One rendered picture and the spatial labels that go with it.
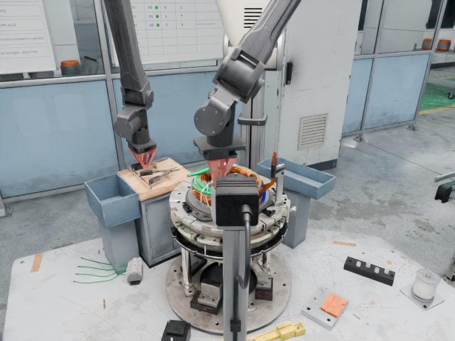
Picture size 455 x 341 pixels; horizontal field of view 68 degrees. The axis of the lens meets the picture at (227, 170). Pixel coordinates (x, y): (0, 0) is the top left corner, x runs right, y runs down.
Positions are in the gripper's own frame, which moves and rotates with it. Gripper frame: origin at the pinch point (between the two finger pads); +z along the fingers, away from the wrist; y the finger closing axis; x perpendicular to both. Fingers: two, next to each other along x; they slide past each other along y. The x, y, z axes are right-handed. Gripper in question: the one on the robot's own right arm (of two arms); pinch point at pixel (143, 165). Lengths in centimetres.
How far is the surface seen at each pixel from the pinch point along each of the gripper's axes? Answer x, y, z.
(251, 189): -17, 74, -37
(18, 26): -3, -195, -21
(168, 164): 8.8, -0.1, 2.4
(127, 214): -12.2, 13.6, 6.6
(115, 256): -17.8, 12.3, 21.2
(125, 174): -6.4, -0.8, 1.9
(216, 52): 144, -165, 7
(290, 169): 45, 24, 5
